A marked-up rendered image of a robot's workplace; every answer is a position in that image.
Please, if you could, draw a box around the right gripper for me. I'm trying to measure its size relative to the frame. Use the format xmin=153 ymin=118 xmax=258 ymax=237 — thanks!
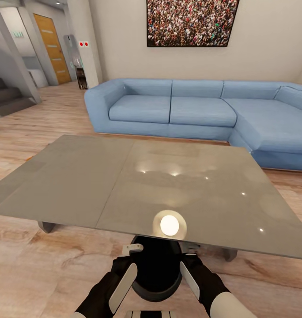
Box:
xmin=173 ymin=253 xmax=185 ymax=268

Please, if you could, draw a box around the cauldron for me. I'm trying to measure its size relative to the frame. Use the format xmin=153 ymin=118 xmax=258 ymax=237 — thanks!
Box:
xmin=129 ymin=235 xmax=182 ymax=302

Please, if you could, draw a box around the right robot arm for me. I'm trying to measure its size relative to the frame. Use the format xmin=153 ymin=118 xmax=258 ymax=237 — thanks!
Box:
xmin=173 ymin=242 xmax=257 ymax=318

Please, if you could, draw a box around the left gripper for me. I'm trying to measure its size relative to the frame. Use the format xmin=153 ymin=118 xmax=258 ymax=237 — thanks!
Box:
xmin=128 ymin=257 xmax=140 ymax=272

